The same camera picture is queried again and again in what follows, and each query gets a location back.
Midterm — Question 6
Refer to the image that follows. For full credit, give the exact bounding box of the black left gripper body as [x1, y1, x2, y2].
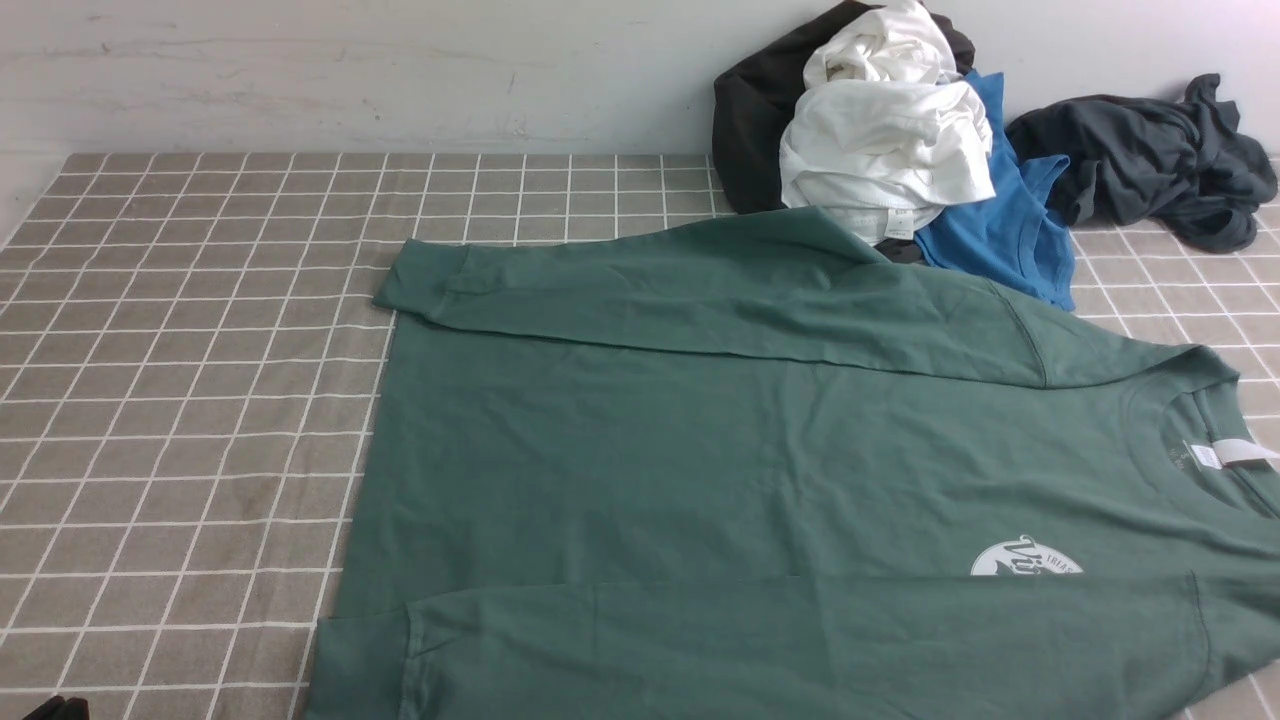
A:
[24, 694, 91, 720]

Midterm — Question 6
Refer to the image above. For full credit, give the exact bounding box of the white crumpled shirt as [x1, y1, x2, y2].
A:
[780, 1, 996, 245]

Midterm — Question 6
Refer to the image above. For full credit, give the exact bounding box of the black garment under pile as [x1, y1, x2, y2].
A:
[712, 1, 975, 263]

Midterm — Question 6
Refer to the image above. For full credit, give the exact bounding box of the green long sleeve shirt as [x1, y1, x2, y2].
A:
[305, 210, 1277, 719]

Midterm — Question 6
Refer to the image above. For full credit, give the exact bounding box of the dark grey crumpled shirt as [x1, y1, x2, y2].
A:
[1006, 73, 1277, 254]

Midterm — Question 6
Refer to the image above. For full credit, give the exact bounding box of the blue t-shirt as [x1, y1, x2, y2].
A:
[915, 70, 1075, 311]

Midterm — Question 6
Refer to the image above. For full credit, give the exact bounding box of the grey checked tablecloth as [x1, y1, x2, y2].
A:
[3, 155, 1277, 719]

